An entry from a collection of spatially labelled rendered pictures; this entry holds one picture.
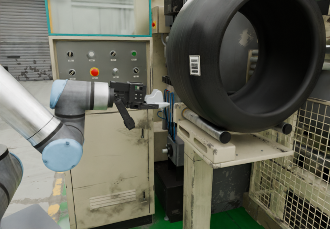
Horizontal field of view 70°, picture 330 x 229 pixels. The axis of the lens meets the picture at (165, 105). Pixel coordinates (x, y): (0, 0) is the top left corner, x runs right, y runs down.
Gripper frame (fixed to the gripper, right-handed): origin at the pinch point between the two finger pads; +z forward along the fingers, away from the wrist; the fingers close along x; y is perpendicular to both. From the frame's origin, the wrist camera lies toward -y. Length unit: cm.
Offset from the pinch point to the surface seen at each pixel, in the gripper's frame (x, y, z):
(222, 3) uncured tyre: -11.5, 34.0, 9.6
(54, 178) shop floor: 148, -108, -49
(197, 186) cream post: 27, -50, 34
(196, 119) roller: 9.7, -7.6, 18.4
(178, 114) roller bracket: 24.6, -9.3, 16.2
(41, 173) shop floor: 161, -109, -62
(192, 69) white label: -9.3, 14.0, 3.9
